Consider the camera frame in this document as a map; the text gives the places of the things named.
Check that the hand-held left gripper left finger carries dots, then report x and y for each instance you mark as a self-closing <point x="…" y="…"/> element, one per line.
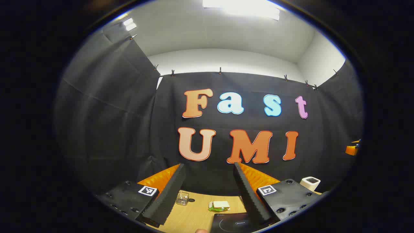
<point x="168" y="197"/>

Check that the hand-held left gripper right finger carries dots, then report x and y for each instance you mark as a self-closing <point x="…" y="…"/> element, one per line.
<point x="250" y="200"/>

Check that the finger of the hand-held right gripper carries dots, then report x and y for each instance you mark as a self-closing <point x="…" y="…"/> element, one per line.
<point x="351" y="150"/>

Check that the black induction cooktop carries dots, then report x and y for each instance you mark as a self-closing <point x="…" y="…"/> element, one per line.
<point x="226" y="223"/>

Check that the sandwich with lettuce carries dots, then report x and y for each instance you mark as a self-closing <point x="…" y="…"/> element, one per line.
<point x="221" y="205"/>

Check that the white toaster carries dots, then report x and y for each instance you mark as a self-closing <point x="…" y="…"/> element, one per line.
<point x="310" y="183"/>

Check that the row of cloth clips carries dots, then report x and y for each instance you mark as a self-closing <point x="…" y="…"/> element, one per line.
<point x="220" y="70"/>

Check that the large ceiling light panel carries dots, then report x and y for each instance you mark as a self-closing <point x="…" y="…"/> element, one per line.
<point x="245" y="8"/>

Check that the small ceiling light panel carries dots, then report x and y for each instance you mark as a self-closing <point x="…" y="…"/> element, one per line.
<point x="129" y="24"/>

